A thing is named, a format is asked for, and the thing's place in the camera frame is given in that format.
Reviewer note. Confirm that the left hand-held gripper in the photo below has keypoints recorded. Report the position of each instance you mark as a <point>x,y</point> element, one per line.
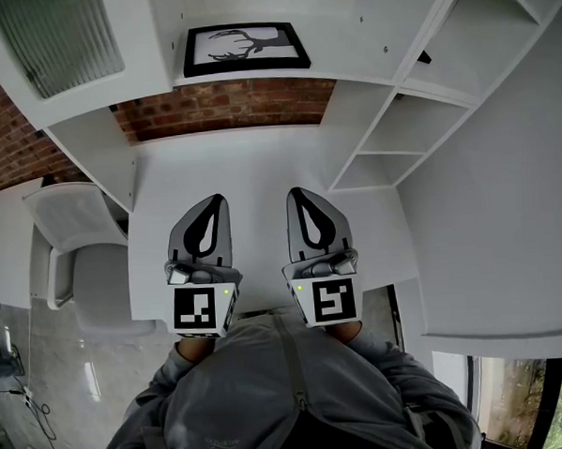
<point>193,308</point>

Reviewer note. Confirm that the white shelf unit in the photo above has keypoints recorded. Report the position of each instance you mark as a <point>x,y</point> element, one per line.
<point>346,28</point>

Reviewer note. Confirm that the white power strip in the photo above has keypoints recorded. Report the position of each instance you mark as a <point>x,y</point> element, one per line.
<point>28,396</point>

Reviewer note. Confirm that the black framed deer picture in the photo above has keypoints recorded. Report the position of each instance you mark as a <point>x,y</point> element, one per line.
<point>206,51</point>

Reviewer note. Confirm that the small black object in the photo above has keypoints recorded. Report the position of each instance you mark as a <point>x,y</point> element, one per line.
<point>424,57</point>

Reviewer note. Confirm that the dark grey floor equipment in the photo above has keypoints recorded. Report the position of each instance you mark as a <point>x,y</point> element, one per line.
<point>4,367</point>

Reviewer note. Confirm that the black framed window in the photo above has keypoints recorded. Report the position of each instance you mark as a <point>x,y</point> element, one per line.
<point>515,394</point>

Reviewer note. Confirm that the person's grey jacket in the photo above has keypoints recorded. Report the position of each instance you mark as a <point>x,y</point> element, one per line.
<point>252,389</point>

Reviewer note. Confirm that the person's right forearm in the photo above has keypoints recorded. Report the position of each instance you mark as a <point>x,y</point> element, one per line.
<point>367,350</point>

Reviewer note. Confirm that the white cabinet door frosted glass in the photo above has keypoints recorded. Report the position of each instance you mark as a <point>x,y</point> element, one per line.
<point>60,42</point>

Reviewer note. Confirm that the person's left forearm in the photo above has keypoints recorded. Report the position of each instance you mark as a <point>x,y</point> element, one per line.
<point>194,352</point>

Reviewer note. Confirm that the white grey office chair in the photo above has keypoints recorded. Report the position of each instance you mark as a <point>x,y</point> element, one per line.
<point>101,284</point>

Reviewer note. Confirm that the white desk with shelves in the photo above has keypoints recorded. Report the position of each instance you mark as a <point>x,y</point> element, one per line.
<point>249,164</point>

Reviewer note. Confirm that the white open side shelves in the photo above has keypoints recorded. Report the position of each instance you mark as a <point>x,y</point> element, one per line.
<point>398,128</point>

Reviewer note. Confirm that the black floor trim strip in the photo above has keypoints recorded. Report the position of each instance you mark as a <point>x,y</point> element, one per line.
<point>395,316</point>

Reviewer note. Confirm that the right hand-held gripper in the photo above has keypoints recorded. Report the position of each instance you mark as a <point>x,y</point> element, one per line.
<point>334,300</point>

